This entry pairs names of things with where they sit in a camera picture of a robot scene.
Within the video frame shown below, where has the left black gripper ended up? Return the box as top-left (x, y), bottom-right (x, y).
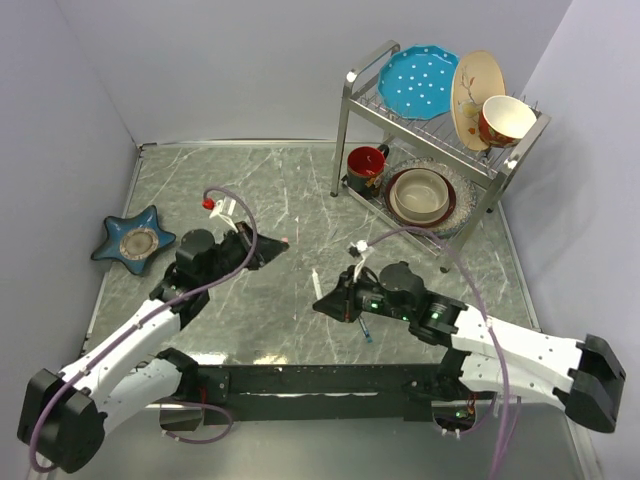
top-left (199, 220), bottom-right (288, 287)

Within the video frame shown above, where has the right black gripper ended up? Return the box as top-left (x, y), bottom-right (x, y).
top-left (312, 265), bottom-right (411, 323)

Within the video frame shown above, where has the white orange-tipped marker pen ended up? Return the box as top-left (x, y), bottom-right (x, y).
top-left (311, 268), bottom-right (323, 300)

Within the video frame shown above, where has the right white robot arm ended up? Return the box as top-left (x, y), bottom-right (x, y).
top-left (313, 261), bottom-right (626, 433)

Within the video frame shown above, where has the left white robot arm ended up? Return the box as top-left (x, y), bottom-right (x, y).
top-left (17, 222), bottom-right (289, 474)

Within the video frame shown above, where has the blue marker pen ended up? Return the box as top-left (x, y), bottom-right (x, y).
top-left (358, 316), bottom-right (373, 344)

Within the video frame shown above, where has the red black mug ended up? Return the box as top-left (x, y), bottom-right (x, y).
top-left (346, 144), bottom-right (389, 199)

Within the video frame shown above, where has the blue star-shaped dish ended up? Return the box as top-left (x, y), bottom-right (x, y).
top-left (91, 205), bottom-right (176, 275)

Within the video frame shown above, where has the beige bowl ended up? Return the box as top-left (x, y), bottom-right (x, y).
top-left (389, 168), bottom-right (449, 223)

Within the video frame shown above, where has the steel dish rack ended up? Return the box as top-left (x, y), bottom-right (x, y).
top-left (330, 40), bottom-right (551, 254)

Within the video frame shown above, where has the dark red plate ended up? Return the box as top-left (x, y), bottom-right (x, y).
top-left (384, 168), bottom-right (457, 227)

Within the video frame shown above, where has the blue polka-dot plate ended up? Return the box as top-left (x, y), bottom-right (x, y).
top-left (377, 45), bottom-right (459, 121)

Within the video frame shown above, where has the red white bowl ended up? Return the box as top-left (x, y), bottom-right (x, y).
top-left (478, 95), bottom-right (537, 148)

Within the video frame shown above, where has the cream floral plate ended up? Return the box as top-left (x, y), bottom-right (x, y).
top-left (450, 50), bottom-right (506, 152)

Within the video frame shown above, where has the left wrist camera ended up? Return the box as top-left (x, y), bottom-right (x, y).
top-left (202, 196), bottom-right (238, 232)

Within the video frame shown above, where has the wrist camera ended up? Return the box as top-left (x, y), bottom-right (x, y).
top-left (348, 240), bottom-right (373, 282)
top-left (202, 196), bottom-right (238, 232)

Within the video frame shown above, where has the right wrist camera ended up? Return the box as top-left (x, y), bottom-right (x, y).
top-left (348, 240), bottom-right (373, 282)

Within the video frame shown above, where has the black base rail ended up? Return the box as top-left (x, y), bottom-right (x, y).
top-left (170, 364), bottom-right (488, 422)

